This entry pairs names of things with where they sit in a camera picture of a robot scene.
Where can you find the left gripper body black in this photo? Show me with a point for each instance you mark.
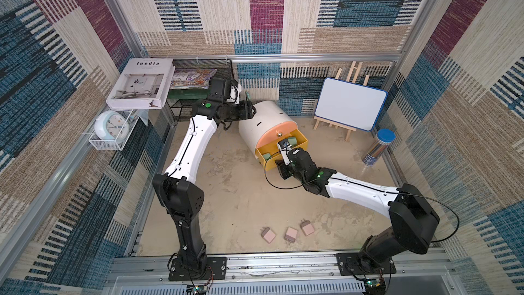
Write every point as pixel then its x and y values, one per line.
pixel 236 112

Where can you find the white round drawer cabinet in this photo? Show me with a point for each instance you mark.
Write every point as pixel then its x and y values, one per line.
pixel 268 114

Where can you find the pink plug cube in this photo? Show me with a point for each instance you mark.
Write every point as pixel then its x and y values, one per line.
pixel 268 235
pixel 291 235
pixel 307 227

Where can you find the pink top drawer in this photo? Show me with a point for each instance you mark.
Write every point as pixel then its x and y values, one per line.
pixel 276 132

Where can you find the green plug cube one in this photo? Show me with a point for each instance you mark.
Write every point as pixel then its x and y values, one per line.
pixel 292 141

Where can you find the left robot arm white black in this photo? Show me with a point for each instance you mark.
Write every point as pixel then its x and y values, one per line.
pixel 178 193

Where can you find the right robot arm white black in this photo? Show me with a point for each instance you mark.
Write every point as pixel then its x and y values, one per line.
pixel 413 221

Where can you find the colourful snack bag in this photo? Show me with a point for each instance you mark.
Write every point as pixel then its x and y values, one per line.
pixel 192 78

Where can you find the white board on easel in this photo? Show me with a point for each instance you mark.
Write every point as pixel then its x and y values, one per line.
pixel 344 103

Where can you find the blue lid pencil canister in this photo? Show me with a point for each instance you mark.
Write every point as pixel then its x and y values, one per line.
pixel 384 138

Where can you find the white magazine book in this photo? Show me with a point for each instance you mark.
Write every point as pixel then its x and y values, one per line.
pixel 143 84

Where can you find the white alarm clock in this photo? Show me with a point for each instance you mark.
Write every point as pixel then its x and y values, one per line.
pixel 111 126

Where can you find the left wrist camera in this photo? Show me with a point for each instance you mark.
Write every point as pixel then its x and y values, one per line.
pixel 224 89

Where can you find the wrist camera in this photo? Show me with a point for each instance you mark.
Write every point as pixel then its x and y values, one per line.
pixel 284 147
pixel 224 89

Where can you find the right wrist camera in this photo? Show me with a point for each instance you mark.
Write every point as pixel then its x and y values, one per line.
pixel 284 147

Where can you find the black wire shelf rack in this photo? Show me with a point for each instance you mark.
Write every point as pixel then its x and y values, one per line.
pixel 181 101

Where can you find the white wire basket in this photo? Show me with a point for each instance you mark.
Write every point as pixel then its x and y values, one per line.
pixel 100 144

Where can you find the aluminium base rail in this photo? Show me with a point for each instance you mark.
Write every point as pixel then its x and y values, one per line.
pixel 309 272

